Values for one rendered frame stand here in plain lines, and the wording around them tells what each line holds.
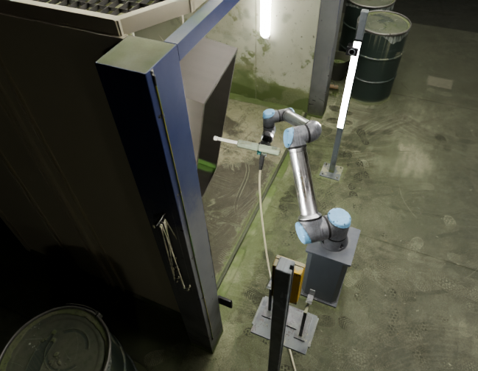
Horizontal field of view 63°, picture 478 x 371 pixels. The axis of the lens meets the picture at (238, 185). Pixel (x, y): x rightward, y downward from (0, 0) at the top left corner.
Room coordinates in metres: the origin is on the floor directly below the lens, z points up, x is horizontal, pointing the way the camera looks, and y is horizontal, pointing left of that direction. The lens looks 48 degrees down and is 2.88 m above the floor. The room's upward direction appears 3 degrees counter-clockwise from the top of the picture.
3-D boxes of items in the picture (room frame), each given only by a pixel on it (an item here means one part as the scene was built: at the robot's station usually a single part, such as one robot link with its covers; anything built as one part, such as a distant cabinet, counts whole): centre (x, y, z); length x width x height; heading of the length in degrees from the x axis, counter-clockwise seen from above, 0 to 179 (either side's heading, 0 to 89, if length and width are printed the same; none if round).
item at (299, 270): (0.77, -0.18, 1.42); 0.12 x 0.06 x 0.26; 64
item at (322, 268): (1.47, -0.63, 0.32); 0.31 x 0.31 x 0.64; 64
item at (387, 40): (4.07, -1.67, 0.44); 0.59 x 0.58 x 0.89; 169
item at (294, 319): (0.86, -0.22, 0.95); 0.26 x 0.15 x 0.32; 64
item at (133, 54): (1.09, 0.29, 1.14); 0.18 x 0.18 x 2.29; 64
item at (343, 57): (4.43, -1.34, 0.14); 0.31 x 0.29 x 0.28; 154
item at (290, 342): (0.85, -0.21, 0.78); 0.31 x 0.23 x 0.01; 64
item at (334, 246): (1.47, -0.63, 0.69); 0.19 x 0.19 x 0.10
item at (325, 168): (2.71, -0.95, 0.01); 0.20 x 0.20 x 0.01; 64
